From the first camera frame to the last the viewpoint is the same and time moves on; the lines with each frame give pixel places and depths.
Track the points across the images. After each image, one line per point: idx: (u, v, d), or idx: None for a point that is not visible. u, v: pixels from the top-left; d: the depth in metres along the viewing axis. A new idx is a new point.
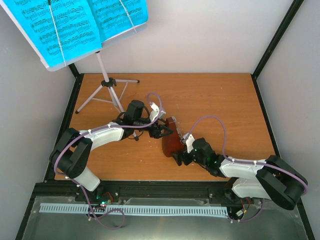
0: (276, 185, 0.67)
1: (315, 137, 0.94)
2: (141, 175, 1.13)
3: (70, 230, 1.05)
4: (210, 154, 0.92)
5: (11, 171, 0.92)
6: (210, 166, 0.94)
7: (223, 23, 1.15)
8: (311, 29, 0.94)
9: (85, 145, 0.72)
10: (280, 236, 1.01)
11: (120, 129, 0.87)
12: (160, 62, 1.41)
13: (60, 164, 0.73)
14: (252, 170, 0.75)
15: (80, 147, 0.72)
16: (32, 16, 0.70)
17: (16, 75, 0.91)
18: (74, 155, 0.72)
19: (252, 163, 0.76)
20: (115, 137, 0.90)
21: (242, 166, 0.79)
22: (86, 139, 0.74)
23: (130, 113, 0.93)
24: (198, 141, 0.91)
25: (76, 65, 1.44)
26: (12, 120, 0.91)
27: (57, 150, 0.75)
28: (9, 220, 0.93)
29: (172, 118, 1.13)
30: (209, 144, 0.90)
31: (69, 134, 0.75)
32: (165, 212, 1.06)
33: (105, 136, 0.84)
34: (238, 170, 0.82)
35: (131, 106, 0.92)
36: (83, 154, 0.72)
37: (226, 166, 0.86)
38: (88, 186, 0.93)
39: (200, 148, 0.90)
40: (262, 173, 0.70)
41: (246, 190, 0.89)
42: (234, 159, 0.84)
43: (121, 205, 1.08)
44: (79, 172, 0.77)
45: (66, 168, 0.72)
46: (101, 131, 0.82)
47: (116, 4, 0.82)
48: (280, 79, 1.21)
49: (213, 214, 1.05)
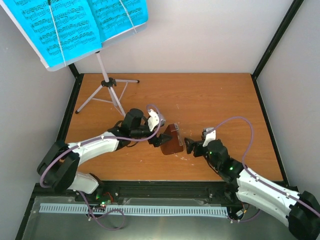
0: (306, 225, 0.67)
1: (315, 137, 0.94)
2: (141, 175, 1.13)
3: (69, 230, 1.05)
4: (226, 158, 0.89)
5: (11, 171, 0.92)
6: (223, 171, 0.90)
7: (222, 24, 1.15)
8: (311, 29, 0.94)
9: (72, 161, 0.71)
10: (279, 236, 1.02)
11: (115, 140, 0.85)
12: (160, 62, 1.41)
13: (47, 177, 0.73)
14: (283, 201, 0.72)
15: (67, 163, 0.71)
16: (32, 16, 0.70)
17: (16, 75, 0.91)
18: (60, 171, 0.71)
19: (284, 194, 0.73)
20: (110, 148, 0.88)
21: (269, 191, 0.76)
22: (73, 155, 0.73)
23: (127, 123, 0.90)
24: (217, 144, 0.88)
25: (76, 65, 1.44)
26: (12, 120, 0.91)
27: (44, 163, 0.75)
28: (9, 220, 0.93)
29: (175, 125, 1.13)
30: (226, 149, 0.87)
31: (58, 148, 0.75)
32: (165, 212, 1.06)
33: (97, 148, 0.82)
34: (260, 190, 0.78)
35: (128, 116, 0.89)
36: (69, 170, 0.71)
37: (246, 180, 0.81)
38: (86, 189, 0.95)
39: (217, 153, 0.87)
40: (295, 210, 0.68)
41: (252, 200, 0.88)
42: (259, 177, 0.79)
43: (121, 205, 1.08)
44: (66, 187, 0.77)
45: (52, 182, 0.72)
46: (91, 144, 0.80)
47: (116, 3, 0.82)
48: (280, 79, 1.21)
49: (213, 214, 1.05)
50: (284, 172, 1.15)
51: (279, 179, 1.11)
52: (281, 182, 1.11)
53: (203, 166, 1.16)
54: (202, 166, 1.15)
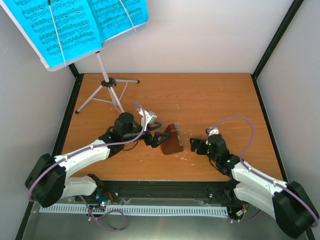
0: (290, 214, 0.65)
1: (315, 137, 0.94)
2: (141, 175, 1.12)
3: (70, 230, 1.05)
4: (224, 151, 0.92)
5: (11, 171, 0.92)
6: (221, 163, 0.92)
7: (222, 24, 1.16)
8: (311, 29, 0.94)
9: (57, 176, 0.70)
10: (279, 236, 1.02)
11: (105, 149, 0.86)
12: (160, 62, 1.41)
13: (34, 191, 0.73)
14: (269, 188, 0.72)
15: (52, 178, 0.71)
16: (32, 16, 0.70)
17: (16, 75, 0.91)
18: (47, 186, 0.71)
19: (271, 182, 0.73)
20: (101, 156, 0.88)
21: (258, 180, 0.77)
22: (59, 170, 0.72)
23: (117, 129, 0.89)
24: (216, 136, 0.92)
25: (76, 65, 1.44)
26: (12, 120, 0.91)
27: (31, 177, 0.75)
28: (9, 220, 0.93)
29: (175, 125, 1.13)
30: (225, 142, 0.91)
31: (44, 163, 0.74)
32: (164, 212, 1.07)
33: (86, 159, 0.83)
34: (250, 180, 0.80)
35: (117, 122, 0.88)
36: (55, 184, 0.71)
37: (239, 170, 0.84)
38: (85, 192, 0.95)
39: (215, 144, 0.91)
40: (279, 196, 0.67)
41: (248, 196, 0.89)
42: (251, 168, 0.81)
43: (121, 205, 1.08)
44: (54, 199, 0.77)
45: (39, 196, 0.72)
46: (79, 155, 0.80)
47: (116, 3, 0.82)
48: (280, 79, 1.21)
49: (213, 214, 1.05)
50: (284, 172, 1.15)
51: (279, 179, 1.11)
52: None
53: (203, 166, 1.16)
54: (202, 166, 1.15)
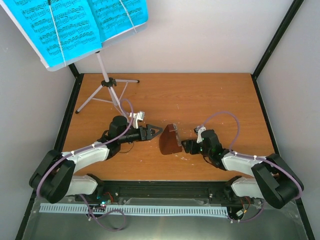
0: (268, 181, 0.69)
1: (315, 137, 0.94)
2: (141, 175, 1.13)
3: (70, 230, 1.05)
4: (216, 145, 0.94)
5: (11, 171, 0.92)
6: (214, 156, 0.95)
7: (222, 24, 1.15)
8: (311, 29, 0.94)
9: (67, 168, 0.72)
10: (279, 236, 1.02)
11: (105, 148, 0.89)
12: (160, 62, 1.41)
13: (42, 187, 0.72)
14: (251, 163, 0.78)
15: (62, 171, 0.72)
16: (32, 16, 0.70)
17: (16, 75, 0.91)
18: (56, 180, 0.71)
19: (251, 157, 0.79)
20: (101, 156, 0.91)
21: (242, 160, 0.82)
22: (68, 163, 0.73)
23: (113, 132, 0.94)
24: (208, 131, 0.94)
25: (76, 65, 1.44)
26: (12, 120, 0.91)
27: (37, 174, 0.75)
28: (9, 220, 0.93)
29: (173, 125, 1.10)
30: (216, 136, 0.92)
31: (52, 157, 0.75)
32: (164, 212, 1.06)
33: (90, 156, 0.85)
34: (236, 163, 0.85)
35: (112, 125, 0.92)
36: (64, 177, 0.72)
37: (228, 158, 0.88)
38: (86, 190, 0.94)
39: (207, 138, 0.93)
40: (258, 166, 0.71)
41: (243, 187, 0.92)
42: (237, 152, 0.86)
43: (121, 205, 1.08)
44: (61, 196, 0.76)
45: (47, 192, 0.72)
46: (84, 152, 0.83)
47: (116, 4, 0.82)
48: (280, 79, 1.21)
49: (213, 214, 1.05)
50: None
51: None
52: None
53: (203, 166, 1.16)
54: (202, 166, 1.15)
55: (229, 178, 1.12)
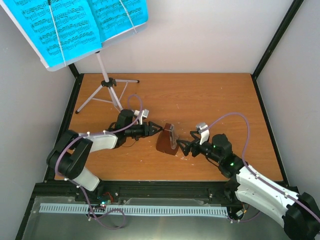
0: (301, 226, 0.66)
1: (315, 138, 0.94)
2: (141, 175, 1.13)
3: (70, 230, 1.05)
4: (228, 154, 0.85)
5: (11, 171, 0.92)
6: (224, 166, 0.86)
7: (222, 24, 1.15)
8: (311, 29, 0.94)
9: (86, 144, 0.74)
10: (279, 236, 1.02)
11: (114, 136, 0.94)
12: (160, 62, 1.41)
13: (62, 163, 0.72)
14: (281, 200, 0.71)
15: (81, 147, 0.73)
16: (32, 16, 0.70)
17: (16, 75, 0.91)
18: (76, 154, 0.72)
19: (282, 193, 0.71)
20: (109, 144, 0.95)
21: (268, 190, 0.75)
22: (86, 140, 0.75)
23: (121, 123, 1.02)
24: (222, 139, 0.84)
25: (76, 65, 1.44)
26: (12, 120, 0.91)
27: (55, 151, 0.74)
28: (9, 221, 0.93)
29: (171, 126, 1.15)
30: (230, 145, 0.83)
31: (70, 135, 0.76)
32: (165, 212, 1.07)
33: (103, 141, 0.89)
34: (258, 187, 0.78)
35: (120, 116, 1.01)
36: (83, 153, 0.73)
37: (246, 178, 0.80)
38: (89, 186, 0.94)
39: (221, 147, 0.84)
40: (292, 210, 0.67)
41: (251, 199, 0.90)
42: (259, 175, 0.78)
43: (121, 205, 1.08)
44: (78, 173, 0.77)
45: (66, 168, 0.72)
46: (98, 135, 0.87)
47: (116, 3, 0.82)
48: (280, 79, 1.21)
49: (213, 214, 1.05)
50: (284, 172, 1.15)
51: (279, 179, 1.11)
52: (281, 182, 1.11)
53: (203, 166, 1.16)
54: (202, 166, 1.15)
55: None
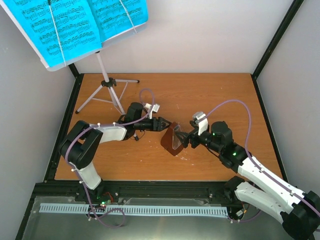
0: (304, 225, 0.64)
1: (315, 137, 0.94)
2: (141, 175, 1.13)
3: (70, 230, 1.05)
4: (228, 142, 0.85)
5: (11, 171, 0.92)
6: (225, 155, 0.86)
7: (222, 23, 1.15)
8: (312, 29, 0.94)
9: (96, 135, 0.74)
10: (279, 236, 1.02)
11: (124, 129, 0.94)
12: (160, 62, 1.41)
13: (72, 151, 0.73)
14: (285, 197, 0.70)
15: (92, 137, 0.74)
16: (32, 16, 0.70)
17: (16, 75, 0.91)
18: (87, 144, 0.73)
19: (289, 191, 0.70)
20: (119, 136, 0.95)
21: (272, 185, 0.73)
22: (96, 130, 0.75)
23: (130, 116, 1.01)
24: (222, 127, 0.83)
25: (76, 65, 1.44)
26: (12, 120, 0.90)
27: (67, 140, 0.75)
28: (9, 221, 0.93)
29: (177, 125, 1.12)
30: (231, 133, 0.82)
31: (82, 125, 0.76)
32: (165, 212, 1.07)
33: (112, 132, 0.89)
34: (261, 182, 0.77)
35: (130, 109, 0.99)
36: (93, 144, 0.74)
37: (251, 171, 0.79)
38: (90, 184, 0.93)
39: (221, 135, 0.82)
40: (298, 209, 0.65)
41: (251, 199, 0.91)
42: (264, 169, 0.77)
43: (121, 205, 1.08)
44: (87, 163, 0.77)
45: (76, 157, 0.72)
46: (107, 127, 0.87)
47: (116, 3, 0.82)
48: (280, 79, 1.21)
49: (213, 214, 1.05)
50: (284, 172, 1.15)
51: None
52: None
53: (203, 166, 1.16)
54: (202, 166, 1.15)
55: (230, 178, 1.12)
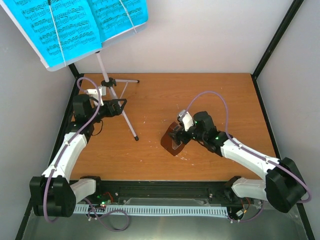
0: (281, 191, 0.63)
1: (315, 138, 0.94)
2: (141, 175, 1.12)
3: (70, 230, 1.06)
4: (211, 129, 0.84)
5: (11, 171, 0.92)
6: (209, 141, 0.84)
7: (222, 23, 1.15)
8: (312, 29, 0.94)
9: (61, 185, 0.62)
10: (279, 236, 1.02)
11: (80, 136, 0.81)
12: (160, 62, 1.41)
13: (50, 211, 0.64)
14: (262, 166, 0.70)
15: (57, 191, 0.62)
16: (32, 16, 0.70)
17: (16, 75, 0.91)
18: (59, 198, 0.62)
19: (263, 159, 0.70)
20: (82, 145, 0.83)
21: (249, 158, 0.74)
22: (58, 180, 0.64)
23: (80, 112, 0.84)
24: (202, 113, 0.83)
25: (76, 65, 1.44)
26: (12, 120, 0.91)
27: (37, 205, 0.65)
28: (10, 221, 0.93)
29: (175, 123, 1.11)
30: (211, 118, 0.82)
31: (38, 184, 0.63)
32: (165, 212, 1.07)
33: (72, 156, 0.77)
34: (242, 158, 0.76)
35: (76, 104, 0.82)
36: (65, 193, 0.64)
37: (230, 150, 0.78)
38: (90, 191, 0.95)
39: (201, 121, 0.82)
40: (272, 174, 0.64)
41: (243, 188, 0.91)
42: (241, 145, 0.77)
43: (121, 205, 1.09)
44: (74, 206, 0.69)
45: (60, 213, 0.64)
46: (64, 157, 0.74)
47: (116, 3, 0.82)
48: (280, 79, 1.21)
49: (213, 214, 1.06)
50: None
51: None
52: None
53: (203, 166, 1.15)
54: (202, 166, 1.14)
55: (230, 178, 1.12)
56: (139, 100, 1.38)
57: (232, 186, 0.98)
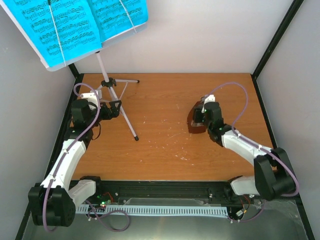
0: (267, 176, 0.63)
1: (315, 138, 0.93)
2: (141, 175, 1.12)
3: (70, 230, 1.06)
4: (218, 119, 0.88)
5: (11, 171, 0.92)
6: (213, 130, 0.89)
7: (222, 24, 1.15)
8: (312, 29, 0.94)
9: (60, 195, 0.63)
10: (279, 236, 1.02)
11: (79, 143, 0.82)
12: (160, 62, 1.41)
13: (49, 221, 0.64)
14: (253, 152, 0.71)
15: (56, 201, 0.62)
16: (32, 16, 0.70)
17: (16, 75, 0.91)
18: (58, 209, 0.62)
19: (256, 146, 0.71)
20: (80, 152, 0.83)
21: (244, 145, 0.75)
22: (57, 190, 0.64)
23: (78, 118, 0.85)
24: (212, 103, 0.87)
25: (76, 65, 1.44)
26: (12, 120, 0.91)
27: (36, 216, 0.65)
28: (10, 221, 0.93)
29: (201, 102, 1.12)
30: (220, 110, 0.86)
31: (37, 195, 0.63)
32: (165, 212, 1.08)
33: (71, 163, 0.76)
34: (237, 146, 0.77)
35: (75, 110, 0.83)
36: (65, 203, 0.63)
37: (229, 137, 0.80)
38: (90, 193, 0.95)
39: (210, 111, 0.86)
40: (260, 158, 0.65)
41: (239, 184, 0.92)
42: (240, 134, 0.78)
43: (121, 205, 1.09)
44: (73, 215, 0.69)
45: (59, 223, 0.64)
46: (63, 165, 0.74)
47: (116, 3, 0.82)
48: (280, 79, 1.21)
49: (213, 214, 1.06)
50: None
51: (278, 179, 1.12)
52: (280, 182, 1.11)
53: (203, 166, 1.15)
54: (202, 166, 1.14)
55: (229, 178, 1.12)
56: (139, 100, 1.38)
57: (231, 183, 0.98)
